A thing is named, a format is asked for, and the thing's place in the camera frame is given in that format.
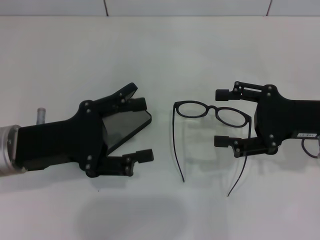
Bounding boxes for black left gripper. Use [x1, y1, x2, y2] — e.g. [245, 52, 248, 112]
[13, 92, 154, 177]

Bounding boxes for silver stub on left gripper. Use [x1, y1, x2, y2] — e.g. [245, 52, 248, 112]
[36, 107, 47, 125]

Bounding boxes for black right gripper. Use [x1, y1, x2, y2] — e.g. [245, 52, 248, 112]
[214, 81, 320, 159]

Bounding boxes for black glasses case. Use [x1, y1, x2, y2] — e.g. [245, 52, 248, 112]
[101, 82, 153, 153]

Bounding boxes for black glasses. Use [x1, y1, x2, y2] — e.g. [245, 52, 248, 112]
[172, 100, 253, 197]

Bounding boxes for right arm cable with plug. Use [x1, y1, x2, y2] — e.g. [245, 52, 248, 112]
[300, 136, 320, 159]

